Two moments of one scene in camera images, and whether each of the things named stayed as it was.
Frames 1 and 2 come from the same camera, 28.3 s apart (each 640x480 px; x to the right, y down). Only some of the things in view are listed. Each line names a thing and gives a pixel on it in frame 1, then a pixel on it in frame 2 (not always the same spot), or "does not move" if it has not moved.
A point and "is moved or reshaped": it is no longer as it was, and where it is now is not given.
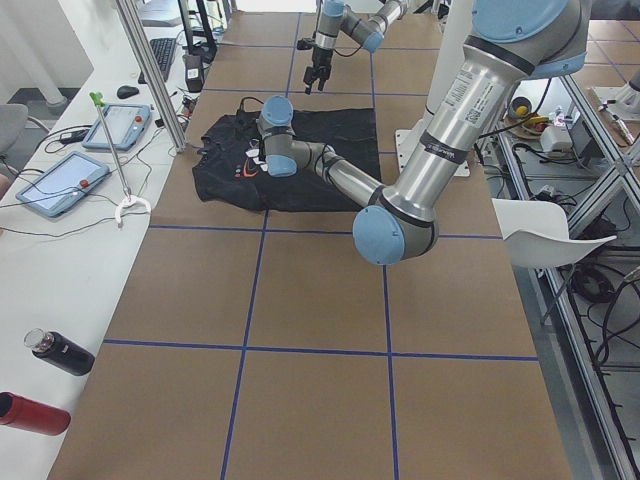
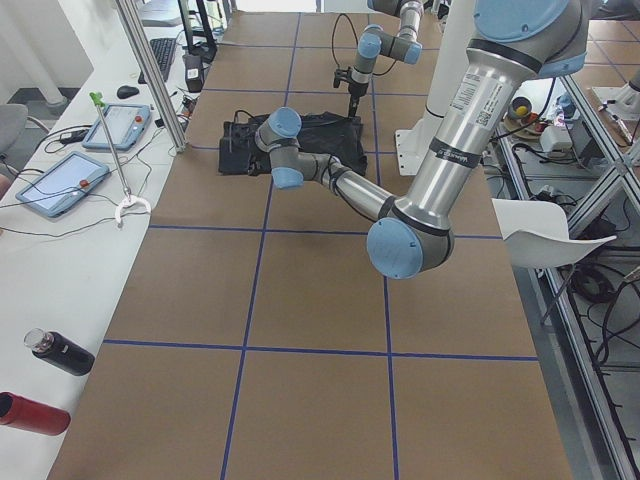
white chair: [536, 233] does not move
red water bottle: [21, 412] does not move
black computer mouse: [124, 91] does not move
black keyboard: [163, 50] does not move
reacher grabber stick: [98, 99] does not move
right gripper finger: [309, 77] → [353, 105]
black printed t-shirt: [224, 170] is moved or reshaped
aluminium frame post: [143, 45] does not move
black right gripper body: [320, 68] → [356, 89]
